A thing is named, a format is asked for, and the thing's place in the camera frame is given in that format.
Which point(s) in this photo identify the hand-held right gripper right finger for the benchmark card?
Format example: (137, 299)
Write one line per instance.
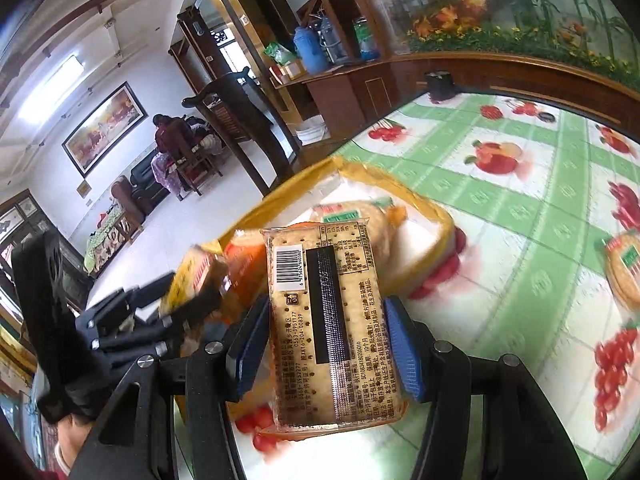
(405, 352)

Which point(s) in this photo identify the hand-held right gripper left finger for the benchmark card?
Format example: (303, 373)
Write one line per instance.
(250, 355)

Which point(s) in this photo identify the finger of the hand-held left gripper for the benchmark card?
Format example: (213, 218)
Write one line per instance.
(145, 296)
(190, 316)

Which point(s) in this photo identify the yellow snack packet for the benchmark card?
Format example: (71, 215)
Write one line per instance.
(197, 270)

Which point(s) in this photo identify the orange snack packet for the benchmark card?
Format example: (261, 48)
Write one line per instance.
(245, 262)

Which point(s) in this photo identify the square cracker packet with barcode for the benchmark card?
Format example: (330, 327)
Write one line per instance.
(325, 335)

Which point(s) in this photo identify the white tray with yellow rim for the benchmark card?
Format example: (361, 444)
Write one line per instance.
(425, 240)

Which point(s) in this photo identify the round cracker packet green label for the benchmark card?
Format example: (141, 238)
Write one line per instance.
(350, 220)
(622, 272)

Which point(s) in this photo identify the person's left forearm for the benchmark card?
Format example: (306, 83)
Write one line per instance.
(70, 440)

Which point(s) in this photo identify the low table with green cloth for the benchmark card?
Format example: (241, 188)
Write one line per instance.
(107, 240)

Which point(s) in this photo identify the brown armchair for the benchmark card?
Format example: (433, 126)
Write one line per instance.
(130, 197)

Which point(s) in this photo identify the dark sofa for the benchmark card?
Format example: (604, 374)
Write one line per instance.
(145, 175)

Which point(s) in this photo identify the brown wooden chair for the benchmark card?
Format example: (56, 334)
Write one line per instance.
(197, 160)

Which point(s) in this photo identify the fruit print green tablecloth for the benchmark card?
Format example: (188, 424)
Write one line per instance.
(525, 240)

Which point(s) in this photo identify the dark wooden chair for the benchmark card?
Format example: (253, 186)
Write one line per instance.
(250, 120)

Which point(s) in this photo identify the white bucket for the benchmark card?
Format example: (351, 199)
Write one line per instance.
(312, 130)

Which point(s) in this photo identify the ceiling light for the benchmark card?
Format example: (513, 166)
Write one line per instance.
(50, 85)

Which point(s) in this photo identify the brown wooden cabinet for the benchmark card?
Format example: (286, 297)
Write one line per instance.
(380, 90)

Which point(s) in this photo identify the small yellow box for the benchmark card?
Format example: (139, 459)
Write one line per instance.
(290, 70)

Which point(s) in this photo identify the black cup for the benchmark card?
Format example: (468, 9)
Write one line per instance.
(440, 87)

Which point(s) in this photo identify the green bag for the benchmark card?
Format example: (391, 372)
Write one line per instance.
(278, 54)

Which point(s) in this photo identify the blue thermos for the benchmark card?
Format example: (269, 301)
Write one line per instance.
(310, 52)

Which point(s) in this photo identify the large blue water jug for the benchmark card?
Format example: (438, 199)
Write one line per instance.
(332, 40)

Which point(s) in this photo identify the wooden pillar with gold trim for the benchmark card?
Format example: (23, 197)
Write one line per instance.
(260, 5)

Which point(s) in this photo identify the green label plastic bottle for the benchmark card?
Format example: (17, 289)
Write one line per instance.
(366, 40)

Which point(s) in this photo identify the flower and bamboo glass panel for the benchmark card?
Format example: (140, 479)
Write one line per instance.
(500, 5)

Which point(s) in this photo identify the framed wall painting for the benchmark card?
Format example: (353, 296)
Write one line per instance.
(102, 127)

